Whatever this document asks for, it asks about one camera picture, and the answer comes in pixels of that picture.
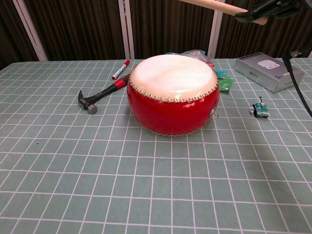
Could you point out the red drum with white skin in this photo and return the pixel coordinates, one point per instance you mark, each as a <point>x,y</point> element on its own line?
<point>170,112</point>

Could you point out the small green packet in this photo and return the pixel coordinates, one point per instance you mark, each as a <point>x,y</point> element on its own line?
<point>226,84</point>

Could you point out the small green toy car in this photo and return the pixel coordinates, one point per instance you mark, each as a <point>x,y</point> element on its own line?
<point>259,109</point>

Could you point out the silver product box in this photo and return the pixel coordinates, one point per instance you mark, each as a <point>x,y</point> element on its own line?
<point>268,70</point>

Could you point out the white partition frame post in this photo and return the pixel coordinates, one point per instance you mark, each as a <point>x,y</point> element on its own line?
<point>31,31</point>
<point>216,31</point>
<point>126,31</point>

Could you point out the teal clear snack bag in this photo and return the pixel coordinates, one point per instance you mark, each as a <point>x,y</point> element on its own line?
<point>195,53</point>

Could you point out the green grid tablecloth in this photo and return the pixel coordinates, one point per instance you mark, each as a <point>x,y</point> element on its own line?
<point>170,182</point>

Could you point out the black red claw hammer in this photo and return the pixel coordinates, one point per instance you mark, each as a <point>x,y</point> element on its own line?
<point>102,93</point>

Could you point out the red white marker pen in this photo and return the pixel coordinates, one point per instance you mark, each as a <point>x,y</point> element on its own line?
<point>120,70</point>

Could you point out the light wooden drumstick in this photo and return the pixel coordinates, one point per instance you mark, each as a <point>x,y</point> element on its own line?
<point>219,3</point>

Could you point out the dark ribbed partition panel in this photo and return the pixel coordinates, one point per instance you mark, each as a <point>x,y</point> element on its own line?
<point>78,29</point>
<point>9,29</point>
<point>268,36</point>
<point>170,24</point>

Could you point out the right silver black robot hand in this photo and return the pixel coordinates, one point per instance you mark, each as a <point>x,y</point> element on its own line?
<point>275,8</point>

